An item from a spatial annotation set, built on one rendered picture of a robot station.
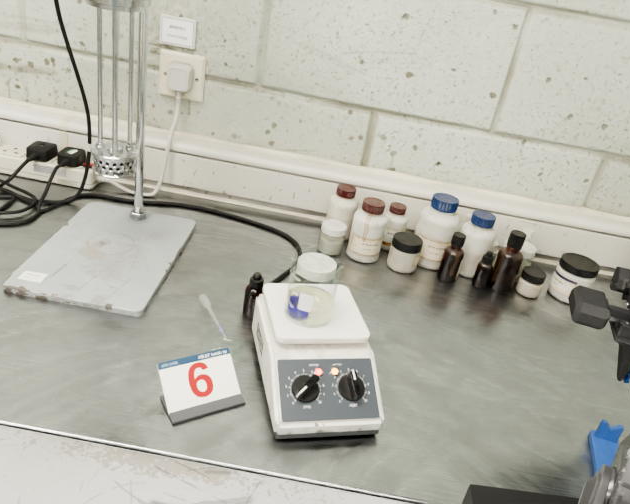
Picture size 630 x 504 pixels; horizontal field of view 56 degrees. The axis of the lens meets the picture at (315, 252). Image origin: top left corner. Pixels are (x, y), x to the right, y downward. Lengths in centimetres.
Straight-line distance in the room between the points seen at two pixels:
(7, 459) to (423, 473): 44
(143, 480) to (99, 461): 5
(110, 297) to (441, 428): 48
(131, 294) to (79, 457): 29
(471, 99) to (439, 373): 54
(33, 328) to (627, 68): 104
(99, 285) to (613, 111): 93
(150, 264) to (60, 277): 13
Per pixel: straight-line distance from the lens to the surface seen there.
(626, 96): 124
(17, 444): 71
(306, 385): 69
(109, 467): 68
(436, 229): 107
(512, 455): 79
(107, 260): 98
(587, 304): 78
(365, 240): 105
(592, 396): 95
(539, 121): 121
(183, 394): 73
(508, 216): 122
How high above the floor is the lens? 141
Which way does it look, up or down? 29 degrees down
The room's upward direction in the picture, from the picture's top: 11 degrees clockwise
